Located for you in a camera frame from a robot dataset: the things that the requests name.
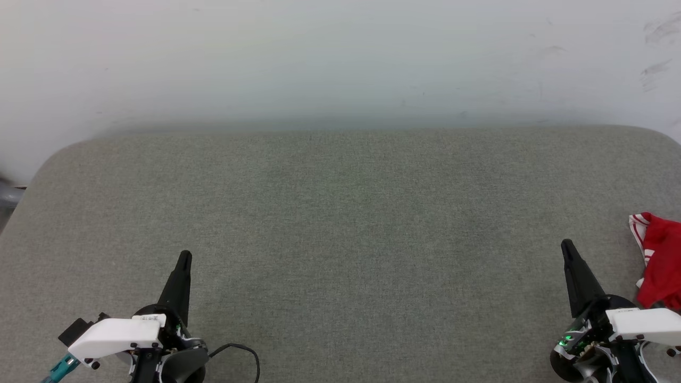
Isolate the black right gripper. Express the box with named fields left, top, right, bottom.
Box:
left=551, top=239, right=639, bottom=360

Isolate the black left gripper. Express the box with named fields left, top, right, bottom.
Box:
left=130, top=251, right=209, bottom=357

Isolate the red and white basketball jersey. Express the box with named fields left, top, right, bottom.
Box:
left=629, top=212, right=681, bottom=311

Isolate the thin black cable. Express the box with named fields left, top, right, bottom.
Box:
left=207, top=343, right=261, bottom=383

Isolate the teal cable connector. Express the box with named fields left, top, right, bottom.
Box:
left=43, top=354, right=80, bottom=383

